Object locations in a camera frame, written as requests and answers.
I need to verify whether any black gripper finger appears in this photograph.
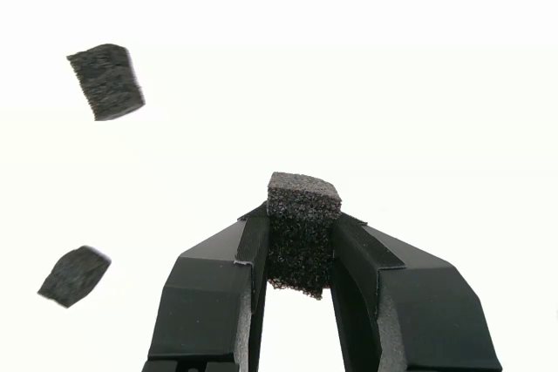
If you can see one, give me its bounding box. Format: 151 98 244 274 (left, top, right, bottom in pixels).
141 200 271 372
330 212 503 372

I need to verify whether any black foam cube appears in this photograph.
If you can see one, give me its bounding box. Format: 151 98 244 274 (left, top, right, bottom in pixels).
36 244 113 310
265 171 342 301
65 43 147 123

